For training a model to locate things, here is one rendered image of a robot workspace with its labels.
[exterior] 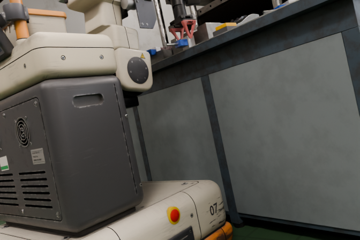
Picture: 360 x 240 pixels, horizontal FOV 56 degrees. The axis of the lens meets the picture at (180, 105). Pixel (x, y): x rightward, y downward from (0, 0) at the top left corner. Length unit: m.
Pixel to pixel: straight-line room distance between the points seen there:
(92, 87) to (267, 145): 0.69
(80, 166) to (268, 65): 0.73
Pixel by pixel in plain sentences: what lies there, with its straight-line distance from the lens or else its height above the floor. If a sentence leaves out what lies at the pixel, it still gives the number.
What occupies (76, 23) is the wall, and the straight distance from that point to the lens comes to 4.65.
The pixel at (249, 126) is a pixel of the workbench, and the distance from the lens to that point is 1.34.
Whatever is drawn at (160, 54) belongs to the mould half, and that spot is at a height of 0.84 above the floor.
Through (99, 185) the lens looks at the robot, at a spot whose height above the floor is 0.39.
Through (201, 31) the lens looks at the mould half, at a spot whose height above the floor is 0.86.
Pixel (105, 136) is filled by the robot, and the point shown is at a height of 0.52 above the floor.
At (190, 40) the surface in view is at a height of 0.83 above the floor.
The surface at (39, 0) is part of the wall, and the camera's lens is 4.52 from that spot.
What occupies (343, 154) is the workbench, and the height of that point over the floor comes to 0.31.
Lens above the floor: 0.54
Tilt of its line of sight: 1 degrees up
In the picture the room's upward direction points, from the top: 12 degrees counter-clockwise
